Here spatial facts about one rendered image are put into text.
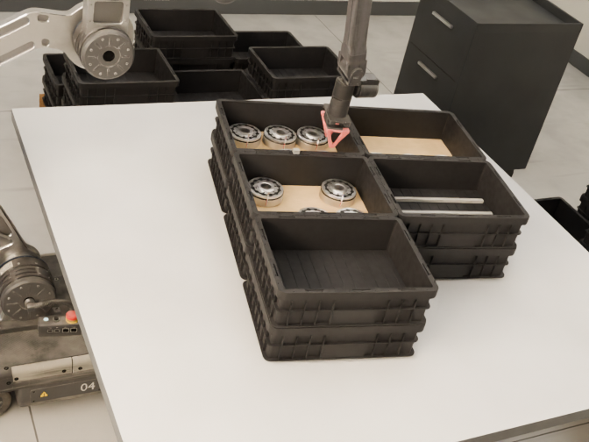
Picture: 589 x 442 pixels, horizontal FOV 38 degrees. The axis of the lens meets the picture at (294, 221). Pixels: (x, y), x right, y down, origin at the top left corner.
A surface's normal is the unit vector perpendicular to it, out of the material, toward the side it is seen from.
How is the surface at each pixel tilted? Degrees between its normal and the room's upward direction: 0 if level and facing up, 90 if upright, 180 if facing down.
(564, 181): 0
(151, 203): 0
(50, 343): 0
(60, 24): 90
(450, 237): 90
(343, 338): 90
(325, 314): 90
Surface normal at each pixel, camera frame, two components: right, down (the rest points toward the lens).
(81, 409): 0.18, -0.80
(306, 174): 0.23, 0.59
